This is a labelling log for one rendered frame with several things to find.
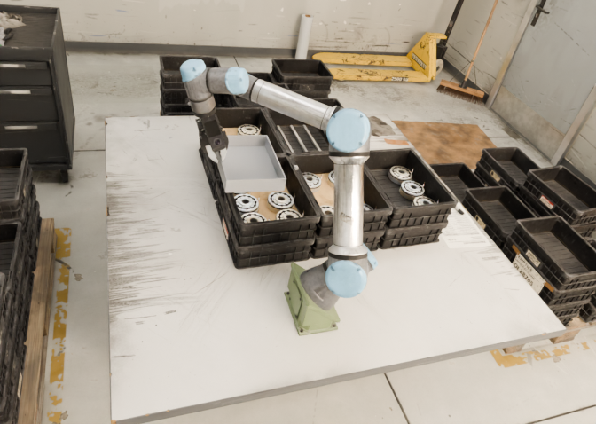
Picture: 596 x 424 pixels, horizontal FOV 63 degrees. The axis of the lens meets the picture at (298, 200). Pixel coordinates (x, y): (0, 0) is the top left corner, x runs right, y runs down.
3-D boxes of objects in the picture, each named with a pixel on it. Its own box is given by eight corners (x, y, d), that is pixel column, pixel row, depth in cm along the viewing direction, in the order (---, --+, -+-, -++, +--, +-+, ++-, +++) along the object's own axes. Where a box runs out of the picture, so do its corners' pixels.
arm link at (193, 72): (201, 70, 139) (174, 70, 141) (210, 103, 146) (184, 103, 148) (209, 57, 144) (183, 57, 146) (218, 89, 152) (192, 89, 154)
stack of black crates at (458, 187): (483, 226, 316) (498, 199, 302) (445, 231, 307) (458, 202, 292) (451, 188, 345) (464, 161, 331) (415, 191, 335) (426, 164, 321)
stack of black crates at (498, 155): (531, 221, 329) (556, 181, 308) (496, 225, 320) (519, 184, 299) (497, 185, 358) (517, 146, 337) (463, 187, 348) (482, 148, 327)
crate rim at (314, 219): (320, 223, 175) (322, 217, 174) (239, 231, 165) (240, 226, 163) (287, 159, 203) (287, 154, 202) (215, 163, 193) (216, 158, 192)
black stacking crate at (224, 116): (283, 176, 209) (287, 155, 202) (215, 182, 199) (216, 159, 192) (259, 129, 237) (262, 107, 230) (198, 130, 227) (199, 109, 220)
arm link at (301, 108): (380, 119, 154) (242, 65, 161) (378, 118, 143) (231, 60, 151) (365, 153, 157) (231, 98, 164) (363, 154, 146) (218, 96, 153)
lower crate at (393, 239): (440, 244, 209) (450, 223, 201) (379, 253, 198) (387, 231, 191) (397, 187, 237) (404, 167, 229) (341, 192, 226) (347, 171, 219)
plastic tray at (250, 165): (284, 190, 164) (286, 178, 161) (225, 192, 158) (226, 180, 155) (265, 146, 184) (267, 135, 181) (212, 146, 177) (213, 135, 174)
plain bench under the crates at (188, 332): (491, 421, 225) (568, 329, 182) (126, 519, 173) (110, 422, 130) (358, 201, 340) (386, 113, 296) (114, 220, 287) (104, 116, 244)
